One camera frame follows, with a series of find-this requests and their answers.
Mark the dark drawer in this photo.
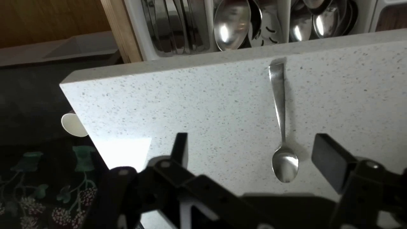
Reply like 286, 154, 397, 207
0, 0, 407, 69

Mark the white round floor object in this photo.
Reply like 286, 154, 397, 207
60, 113, 87, 137

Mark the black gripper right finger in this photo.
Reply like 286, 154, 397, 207
311, 134, 357, 195

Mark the large silver serving spoon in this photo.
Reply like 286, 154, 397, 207
213, 0, 250, 51

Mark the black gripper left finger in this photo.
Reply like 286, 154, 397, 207
170, 132, 188, 165

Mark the white cutlery tray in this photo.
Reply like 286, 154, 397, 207
127, 0, 407, 60

